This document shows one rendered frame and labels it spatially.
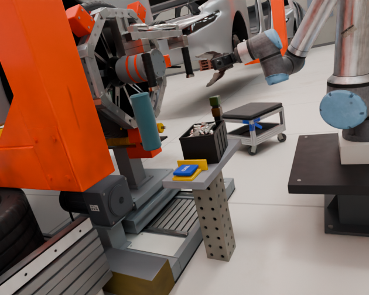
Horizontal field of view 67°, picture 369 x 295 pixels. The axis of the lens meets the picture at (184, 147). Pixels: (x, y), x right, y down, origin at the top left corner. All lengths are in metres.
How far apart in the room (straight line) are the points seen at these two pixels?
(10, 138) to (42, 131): 0.22
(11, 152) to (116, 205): 0.45
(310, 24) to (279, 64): 0.19
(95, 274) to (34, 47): 0.78
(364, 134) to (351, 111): 0.23
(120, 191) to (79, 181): 0.38
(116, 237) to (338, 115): 1.05
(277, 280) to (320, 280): 0.15
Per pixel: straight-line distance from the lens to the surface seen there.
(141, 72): 1.33
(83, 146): 0.94
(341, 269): 1.26
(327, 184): 1.17
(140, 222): 1.45
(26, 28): 0.90
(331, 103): 1.12
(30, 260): 0.99
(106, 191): 1.24
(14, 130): 1.11
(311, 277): 1.22
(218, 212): 1.15
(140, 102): 1.25
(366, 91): 1.13
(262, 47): 1.25
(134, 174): 1.59
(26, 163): 1.11
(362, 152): 1.31
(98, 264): 1.15
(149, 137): 1.28
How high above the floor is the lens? 0.85
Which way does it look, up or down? 17 degrees down
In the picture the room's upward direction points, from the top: 13 degrees counter-clockwise
